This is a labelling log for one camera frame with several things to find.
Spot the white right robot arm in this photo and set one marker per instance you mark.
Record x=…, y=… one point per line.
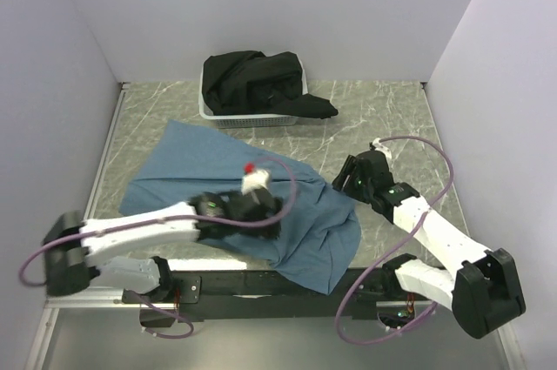
x=480, y=286

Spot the black cloth in basket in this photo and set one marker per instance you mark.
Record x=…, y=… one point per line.
x=250, y=83

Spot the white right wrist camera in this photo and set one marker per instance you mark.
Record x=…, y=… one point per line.
x=377, y=145

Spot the white plastic basket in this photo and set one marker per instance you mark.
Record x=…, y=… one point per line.
x=241, y=121

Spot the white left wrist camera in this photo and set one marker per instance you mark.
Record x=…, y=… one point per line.
x=254, y=178

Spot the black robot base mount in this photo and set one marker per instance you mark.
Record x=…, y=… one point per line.
x=248, y=294

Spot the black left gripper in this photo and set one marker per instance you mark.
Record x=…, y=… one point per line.
x=270, y=230

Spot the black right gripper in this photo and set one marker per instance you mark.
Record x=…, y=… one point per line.
x=350, y=167

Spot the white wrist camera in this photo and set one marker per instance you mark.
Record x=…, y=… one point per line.
x=377, y=145
x=254, y=178

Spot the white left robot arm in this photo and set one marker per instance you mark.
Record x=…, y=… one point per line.
x=77, y=252

